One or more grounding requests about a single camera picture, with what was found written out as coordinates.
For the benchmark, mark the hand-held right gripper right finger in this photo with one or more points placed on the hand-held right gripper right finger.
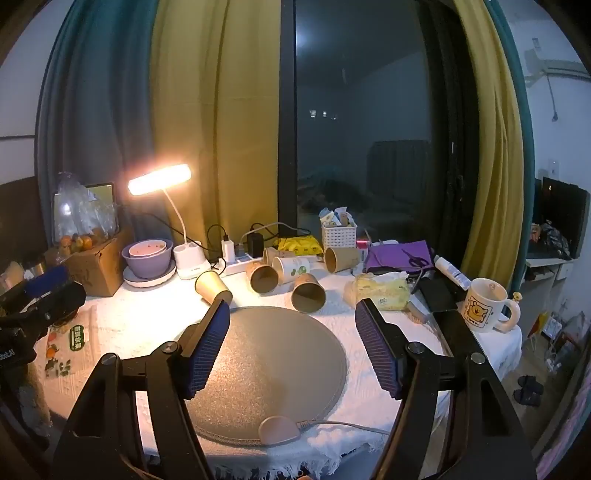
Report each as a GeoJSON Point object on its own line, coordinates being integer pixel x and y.
{"type": "Point", "coordinates": [379, 355]}

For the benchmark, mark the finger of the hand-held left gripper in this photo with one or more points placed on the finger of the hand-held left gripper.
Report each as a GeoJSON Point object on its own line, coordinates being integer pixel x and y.
{"type": "Point", "coordinates": [60, 300]}
{"type": "Point", "coordinates": [46, 279]}

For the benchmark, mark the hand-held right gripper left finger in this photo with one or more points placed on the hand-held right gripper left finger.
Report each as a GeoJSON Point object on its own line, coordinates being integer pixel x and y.
{"type": "Point", "coordinates": [206, 353]}

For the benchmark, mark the yellowish paper cup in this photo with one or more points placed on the yellowish paper cup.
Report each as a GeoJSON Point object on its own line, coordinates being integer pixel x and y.
{"type": "Point", "coordinates": [211, 287]}

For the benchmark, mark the brown paper cup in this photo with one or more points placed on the brown paper cup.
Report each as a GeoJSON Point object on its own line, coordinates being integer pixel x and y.
{"type": "Point", "coordinates": [270, 254]}
{"type": "Point", "coordinates": [340, 259]}
{"type": "Point", "coordinates": [263, 278]}
{"type": "Point", "coordinates": [308, 294]}

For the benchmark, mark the white printed paper cup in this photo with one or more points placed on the white printed paper cup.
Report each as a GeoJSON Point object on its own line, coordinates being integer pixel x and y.
{"type": "Point", "coordinates": [292, 269]}

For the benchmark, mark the printed plastic packet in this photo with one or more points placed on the printed plastic packet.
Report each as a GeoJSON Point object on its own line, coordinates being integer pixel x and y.
{"type": "Point", "coordinates": [69, 346]}

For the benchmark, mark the cardboard box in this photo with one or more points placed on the cardboard box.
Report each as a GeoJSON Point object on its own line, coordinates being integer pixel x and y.
{"type": "Point", "coordinates": [101, 267]}

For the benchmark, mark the yellow tissue pack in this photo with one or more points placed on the yellow tissue pack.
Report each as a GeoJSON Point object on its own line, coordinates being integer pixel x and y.
{"type": "Point", "coordinates": [383, 290]}

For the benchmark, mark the round grey heating mat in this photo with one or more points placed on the round grey heating mat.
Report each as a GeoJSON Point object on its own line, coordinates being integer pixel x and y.
{"type": "Point", "coordinates": [277, 364]}

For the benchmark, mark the clear plastic bag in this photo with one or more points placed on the clear plastic bag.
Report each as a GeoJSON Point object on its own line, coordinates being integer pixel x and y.
{"type": "Point", "coordinates": [83, 217]}

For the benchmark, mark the black wallet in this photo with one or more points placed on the black wallet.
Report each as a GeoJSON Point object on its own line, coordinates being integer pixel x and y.
{"type": "Point", "coordinates": [436, 295]}

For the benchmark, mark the white plate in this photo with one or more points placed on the white plate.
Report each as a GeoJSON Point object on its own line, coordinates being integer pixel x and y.
{"type": "Point", "coordinates": [159, 278]}

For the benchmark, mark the white power strip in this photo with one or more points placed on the white power strip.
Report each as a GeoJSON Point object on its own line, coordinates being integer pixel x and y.
{"type": "Point", "coordinates": [238, 266]}

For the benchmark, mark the purple bowl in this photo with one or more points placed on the purple bowl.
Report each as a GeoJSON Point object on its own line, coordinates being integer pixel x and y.
{"type": "Point", "coordinates": [147, 266]}

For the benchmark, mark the purple cloth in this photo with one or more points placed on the purple cloth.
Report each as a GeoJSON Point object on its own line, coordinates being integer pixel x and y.
{"type": "Point", "coordinates": [390, 258]}

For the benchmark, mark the pink bowl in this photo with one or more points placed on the pink bowl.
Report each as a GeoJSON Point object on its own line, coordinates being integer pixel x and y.
{"type": "Point", "coordinates": [147, 249]}

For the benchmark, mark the black scissors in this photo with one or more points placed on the black scissors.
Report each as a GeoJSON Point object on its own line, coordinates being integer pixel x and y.
{"type": "Point", "coordinates": [415, 258]}

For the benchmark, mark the tablet screen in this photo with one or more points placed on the tablet screen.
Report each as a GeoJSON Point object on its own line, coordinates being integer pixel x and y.
{"type": "Point", "coordinates": [102, 191]}

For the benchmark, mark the pink mat controller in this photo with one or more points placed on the pink mat controller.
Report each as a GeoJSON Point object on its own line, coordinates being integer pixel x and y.
{"type": "Point", "coordinates": [278, 431]}

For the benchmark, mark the white charger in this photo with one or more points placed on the white charger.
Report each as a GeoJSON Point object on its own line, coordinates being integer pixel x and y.
{"type": "Point", "coordinates": [227, 247]}

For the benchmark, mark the white tube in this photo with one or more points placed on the white tube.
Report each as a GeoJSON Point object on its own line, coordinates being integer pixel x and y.
{"type": "Point", "coordinates": [452, 272]}

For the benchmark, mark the white bear mug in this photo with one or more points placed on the white bear mug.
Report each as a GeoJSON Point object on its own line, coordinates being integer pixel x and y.
{"type": "Point", "coordinates": [482, 307]}

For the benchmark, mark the black charger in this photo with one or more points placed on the black charger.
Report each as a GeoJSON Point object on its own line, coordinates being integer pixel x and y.
{"type": "Point", "coordinates": [255, 243]}

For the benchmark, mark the white plastic basket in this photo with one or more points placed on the white plastic basket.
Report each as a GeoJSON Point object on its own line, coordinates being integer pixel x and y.
{"type": "Point", "coordinates": [339, 236]}

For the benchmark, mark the yellow snack packet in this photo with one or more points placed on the yellow snack packet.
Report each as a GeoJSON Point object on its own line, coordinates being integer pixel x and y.
{"type": "Point", "coordinates": [300, 244]}

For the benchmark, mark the white desk lamp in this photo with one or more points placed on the white desk lamp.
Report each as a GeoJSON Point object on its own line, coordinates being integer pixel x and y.
{"type": "Point", "coordinates": [161, 179]}

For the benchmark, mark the dark slippers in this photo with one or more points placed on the dark slippers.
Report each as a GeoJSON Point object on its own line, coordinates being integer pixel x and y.
{"type": "Point", "coordinates": [528, 391]}

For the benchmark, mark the teal curtain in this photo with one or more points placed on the teal curtain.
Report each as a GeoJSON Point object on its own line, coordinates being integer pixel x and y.
{"type": "Point", "coordinates": [521, 161]}
{"type": "Point", "coordinates": [101, 115]}

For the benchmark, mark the white side desk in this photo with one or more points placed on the white side desk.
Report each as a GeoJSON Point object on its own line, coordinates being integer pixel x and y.
{"type": "Point", "coordinates": [547, 272]}

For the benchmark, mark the black monitor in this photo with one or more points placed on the black monitor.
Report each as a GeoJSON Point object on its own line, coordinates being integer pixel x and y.
{"type": "Point", "coordinates": [565, 214]}

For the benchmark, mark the yellow curtain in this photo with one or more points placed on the yellow curtain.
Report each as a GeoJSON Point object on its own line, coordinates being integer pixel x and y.
{"type": "Point", "coordinates": [217, 115]}
{"type": "Point", "coordinates": [494, 138]}

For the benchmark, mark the white air conditioner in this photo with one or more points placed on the white air conditioner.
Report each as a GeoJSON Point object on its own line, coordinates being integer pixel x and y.
{"type": "Point", "coordinates": [554, 69]}

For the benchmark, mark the black window frame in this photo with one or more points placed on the black window frame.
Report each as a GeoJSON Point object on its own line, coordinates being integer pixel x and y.
{"type": "Point", "coordinates": [286, 115]}

